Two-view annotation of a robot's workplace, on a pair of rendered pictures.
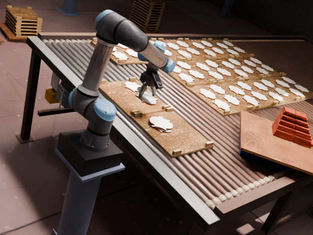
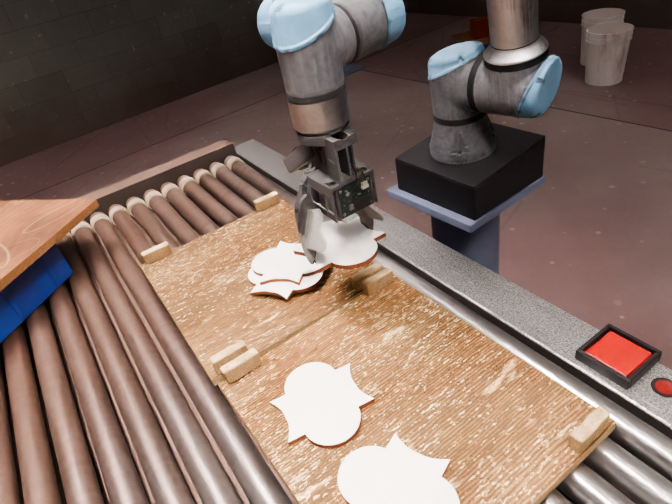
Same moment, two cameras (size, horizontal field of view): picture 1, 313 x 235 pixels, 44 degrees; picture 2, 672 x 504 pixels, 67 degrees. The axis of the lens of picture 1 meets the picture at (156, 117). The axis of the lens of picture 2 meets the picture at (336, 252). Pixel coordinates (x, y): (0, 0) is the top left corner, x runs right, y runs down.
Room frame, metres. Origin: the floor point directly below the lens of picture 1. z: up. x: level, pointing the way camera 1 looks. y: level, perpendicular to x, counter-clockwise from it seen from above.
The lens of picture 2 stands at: (2.77, 0.32, 1.50)
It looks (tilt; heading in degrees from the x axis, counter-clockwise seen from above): 35 degrees down; 200
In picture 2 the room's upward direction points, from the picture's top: 12 degrees counter-clockwise
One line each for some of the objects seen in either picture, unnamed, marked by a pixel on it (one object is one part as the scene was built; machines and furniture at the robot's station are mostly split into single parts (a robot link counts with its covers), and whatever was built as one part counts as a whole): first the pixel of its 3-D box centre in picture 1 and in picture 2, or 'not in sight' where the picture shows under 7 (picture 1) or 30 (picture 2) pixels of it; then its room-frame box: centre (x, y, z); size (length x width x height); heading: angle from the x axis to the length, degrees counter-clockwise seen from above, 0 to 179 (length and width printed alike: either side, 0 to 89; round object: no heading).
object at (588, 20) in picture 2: not in sight; (600, 38); (-1.79, 1.18, 0.18); 0.30 x 0.30 x 0.37
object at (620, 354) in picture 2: not in sight; (617, 355); (2.24, 0.49, 0.92); 0.06 x 0.06 x 0.01; 48
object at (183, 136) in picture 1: (172, 131); (255, 272); (2.07, -0.12, 0.93); 0.41 x 0.35 x 0.02; 47
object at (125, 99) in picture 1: (132, 97); (394, 403); (2.35, 0.20, 0.93); 0.41 x 0.35 x 0.02; 49
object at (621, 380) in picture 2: not in sight; (617, 354); (2.24, 0.49, 0.92); 0.08 x 0.08 x 0.02; 48
